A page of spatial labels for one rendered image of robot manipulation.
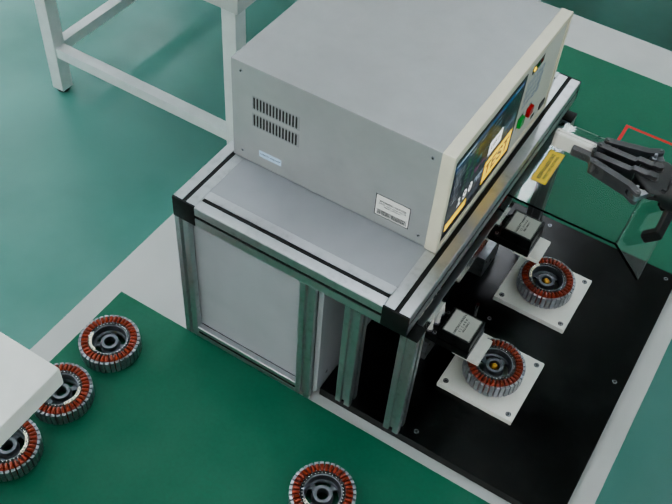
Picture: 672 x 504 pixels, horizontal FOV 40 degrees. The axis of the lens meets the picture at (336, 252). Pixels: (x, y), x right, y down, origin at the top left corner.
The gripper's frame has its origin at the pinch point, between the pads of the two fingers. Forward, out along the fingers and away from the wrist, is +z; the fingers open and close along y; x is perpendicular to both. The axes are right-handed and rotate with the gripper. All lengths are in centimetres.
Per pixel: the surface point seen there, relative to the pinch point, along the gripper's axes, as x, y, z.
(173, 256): -43, -30, 64
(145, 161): -117, 45, 143
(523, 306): -39.8, -3.0, -1.4
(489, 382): -36.2, -25.3, -4.0
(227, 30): -57, 55, 114
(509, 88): 14.0, -10.6, 10.0
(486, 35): 13.8, -0.3, 18.9
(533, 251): -29.9, 2.2, 1.1
